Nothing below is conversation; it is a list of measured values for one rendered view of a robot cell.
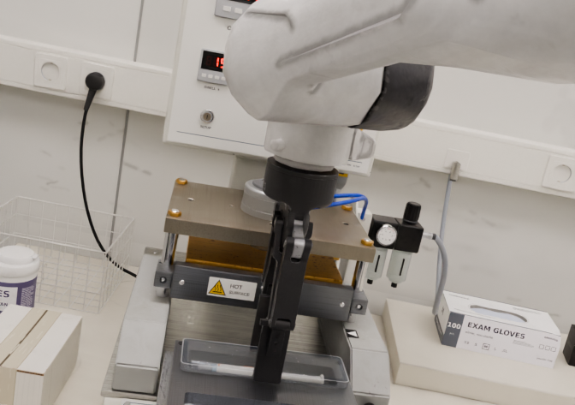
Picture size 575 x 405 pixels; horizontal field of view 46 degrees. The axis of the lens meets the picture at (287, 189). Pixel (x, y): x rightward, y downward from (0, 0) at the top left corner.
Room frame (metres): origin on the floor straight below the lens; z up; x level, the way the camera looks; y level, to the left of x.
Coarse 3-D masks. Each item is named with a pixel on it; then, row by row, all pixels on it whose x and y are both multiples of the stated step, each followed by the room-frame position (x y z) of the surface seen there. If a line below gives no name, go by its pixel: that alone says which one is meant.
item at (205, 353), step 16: (192, 352) 0.66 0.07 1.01; (208, 352) 0.67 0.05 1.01; (224, 352) 0.68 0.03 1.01; (240, 352) 0.68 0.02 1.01; (256, 352) 0.69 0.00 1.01; (288, 352) 0.71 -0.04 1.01; (240, 368) 0.65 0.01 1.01; (288, 368) 0.67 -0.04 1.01; (304, 368) 0.68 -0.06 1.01; (320, 368) 0.68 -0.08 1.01; (336, 368) 0.69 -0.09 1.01
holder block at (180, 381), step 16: (176, 352) 0.68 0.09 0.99; (176, 368) 0.64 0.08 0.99; (176, 384) 0.61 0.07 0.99; (192, 384) 0.62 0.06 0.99; (208, 384) 0.62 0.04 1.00; (224, 384) 0.63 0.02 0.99; (240, 384) 0.64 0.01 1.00; (256, 384) 0.64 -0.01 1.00; (272, 384) 0.65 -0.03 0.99; (288, 384) 0.66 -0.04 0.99; (304, 384) 0.66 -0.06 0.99; (176, 400) 0.59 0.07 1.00; (192, 400) 0.60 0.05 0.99; (208, 400) 0.61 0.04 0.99; (224, 400) 0.61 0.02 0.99; (240, 400) 0.61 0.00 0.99; (256, 400) 0.61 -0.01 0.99; (272, 400) 0.62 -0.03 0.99; (288, 400) 0.63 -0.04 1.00; (304, 400) 0.63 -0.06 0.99; (320, 400) 0.64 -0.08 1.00; (336, 400) 0.64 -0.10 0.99; (352, 400) 0.65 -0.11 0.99
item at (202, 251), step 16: (192, 240) 0.86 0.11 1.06; (208, 240) 0.87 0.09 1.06; (192, 256) 0.80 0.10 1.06; (208, 256) 0.82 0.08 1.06; (224, 256) 0.83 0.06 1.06; (240, 256) 0.84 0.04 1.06; (256, 256) 0.85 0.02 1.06; (320, 256) 0.90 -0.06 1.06; (320, 272) 0.84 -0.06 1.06; (336, 272) 0.85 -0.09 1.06
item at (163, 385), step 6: (168, 354) 0.71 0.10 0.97; (168, 360) 0.70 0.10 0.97; (168, 366) 0.68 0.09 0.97; (162, 372) 0.67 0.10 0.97; (168, 372) 0.67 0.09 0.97; (162, 378) 0.66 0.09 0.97; (168, 378) 0.66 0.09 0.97; (162, 384) 0.65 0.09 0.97; (168, 384) 0.65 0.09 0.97; (162, 390) 0.64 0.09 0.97; (162, 396) 0.62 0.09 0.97; (162, 402) 0.61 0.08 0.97
